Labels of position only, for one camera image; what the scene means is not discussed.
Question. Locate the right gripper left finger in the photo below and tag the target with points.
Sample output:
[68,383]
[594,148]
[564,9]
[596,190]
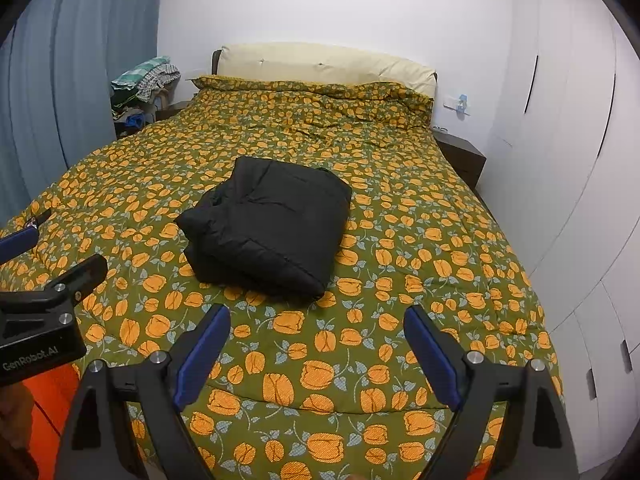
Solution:
[98,441]

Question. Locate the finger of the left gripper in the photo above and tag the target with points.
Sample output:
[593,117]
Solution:
[79,282]
[17,243]

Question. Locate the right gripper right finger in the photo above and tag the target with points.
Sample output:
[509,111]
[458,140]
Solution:
[534,440]

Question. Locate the black puffer jacket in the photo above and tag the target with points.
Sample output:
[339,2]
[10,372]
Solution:
[272,227]

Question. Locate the pile of clothes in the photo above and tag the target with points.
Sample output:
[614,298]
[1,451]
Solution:
[140,94]

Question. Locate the left hand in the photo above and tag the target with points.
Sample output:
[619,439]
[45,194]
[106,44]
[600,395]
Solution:
[16,403]

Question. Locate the blue curtain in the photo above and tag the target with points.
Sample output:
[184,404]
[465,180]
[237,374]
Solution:
[57,65]

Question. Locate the green orange floral duvet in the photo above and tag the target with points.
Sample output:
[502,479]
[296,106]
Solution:
[319,391]

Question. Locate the white wardrobe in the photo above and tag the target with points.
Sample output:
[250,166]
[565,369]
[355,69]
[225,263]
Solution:
[562,180]

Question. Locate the dark right nightstand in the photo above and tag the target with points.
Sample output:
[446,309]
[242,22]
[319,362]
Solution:
[468,162]

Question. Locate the cream upholstered headboard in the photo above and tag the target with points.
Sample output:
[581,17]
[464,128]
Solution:
[322,63]

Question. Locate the wall socket with blue plug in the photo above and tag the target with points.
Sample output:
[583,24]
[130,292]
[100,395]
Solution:
[458,104]

